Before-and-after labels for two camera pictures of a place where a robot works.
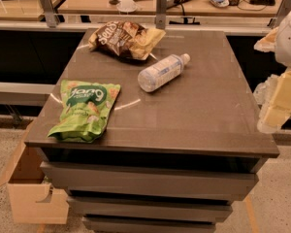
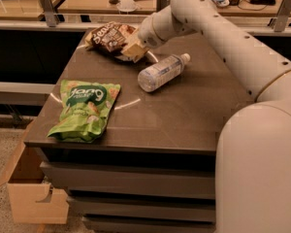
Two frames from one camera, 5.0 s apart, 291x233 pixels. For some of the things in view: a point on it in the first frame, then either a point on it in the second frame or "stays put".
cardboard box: (32, 199) stays put
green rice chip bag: (84, 110) stays put
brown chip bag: (126, 39) stays put
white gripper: (290, 41) → (147, 33)
